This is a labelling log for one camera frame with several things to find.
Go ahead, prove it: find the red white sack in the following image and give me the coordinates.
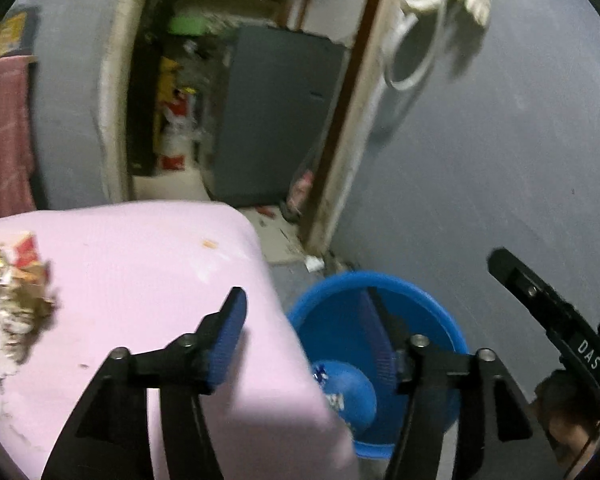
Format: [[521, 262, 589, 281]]
[[157, 87, 199, 171]]

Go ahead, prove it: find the blue snack bag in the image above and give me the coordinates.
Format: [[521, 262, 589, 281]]
[[312, 360, 379, 437]]

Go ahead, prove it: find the green box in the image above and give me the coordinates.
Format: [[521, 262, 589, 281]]
[[167, 15, 219, 36]]

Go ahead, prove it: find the pink floral cloth table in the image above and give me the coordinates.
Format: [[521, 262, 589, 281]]
[[0, 201, 362, 480]]

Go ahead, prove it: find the torn wrapper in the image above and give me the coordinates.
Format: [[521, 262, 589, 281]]
[[0, 265, 59, 366]]

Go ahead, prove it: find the pink checked blanket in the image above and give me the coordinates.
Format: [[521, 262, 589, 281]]
[[0, 55, 37, 226]]

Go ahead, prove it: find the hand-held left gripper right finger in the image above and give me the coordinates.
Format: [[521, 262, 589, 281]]
[[357, 287, 533, 480]]

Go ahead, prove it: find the blue plastic bucket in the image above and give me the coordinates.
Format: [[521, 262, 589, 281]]
[[286, 271, 470, 461]]

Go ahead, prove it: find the white hose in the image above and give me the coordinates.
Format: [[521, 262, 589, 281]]
[[382, 2, 449, 92]]

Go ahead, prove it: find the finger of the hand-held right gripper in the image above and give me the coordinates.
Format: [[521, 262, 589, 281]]
[[487, 248, 576, 333]]

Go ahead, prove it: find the white door frame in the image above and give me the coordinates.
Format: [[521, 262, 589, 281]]
[[97, 0, 397, 257]]

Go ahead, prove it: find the red snack wrapper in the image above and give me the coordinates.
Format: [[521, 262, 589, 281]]
[[10, 232, 49, 273]]

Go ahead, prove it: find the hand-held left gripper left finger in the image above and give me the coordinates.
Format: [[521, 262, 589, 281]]
[[40, 287, 248, 480]]

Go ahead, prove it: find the person's right hand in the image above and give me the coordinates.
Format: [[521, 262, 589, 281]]
[[535, 372, 600, 466]]

